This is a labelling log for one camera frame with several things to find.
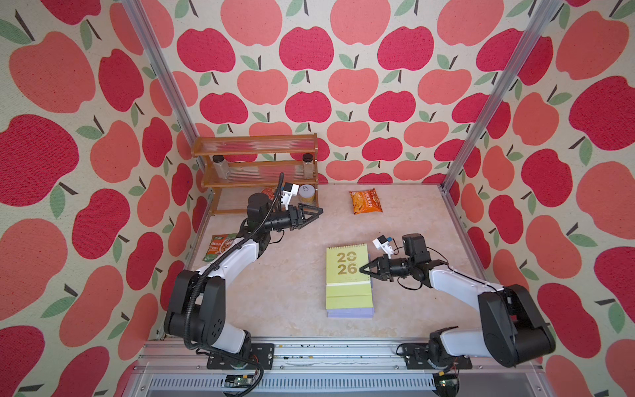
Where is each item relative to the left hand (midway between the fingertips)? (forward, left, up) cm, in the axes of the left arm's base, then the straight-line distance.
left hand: (321, 221), depth 74 cm
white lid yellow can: (+32, +6, -21) cm, 39 cm away
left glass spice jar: (+32, +40, -5) cm, 51 cm away
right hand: (-10, -14, -18) cm, 25 cm away
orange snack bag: (+29, -21, -23) cm, 43 cm away
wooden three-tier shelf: (+46, +40, -17) cm, 64 cm away
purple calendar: (-20, -12, -23) cm, 32 cm away
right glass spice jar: (+31, +4, -4) cm, 32 cm away
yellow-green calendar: (-13, -9, -19) cm, 24 cm away
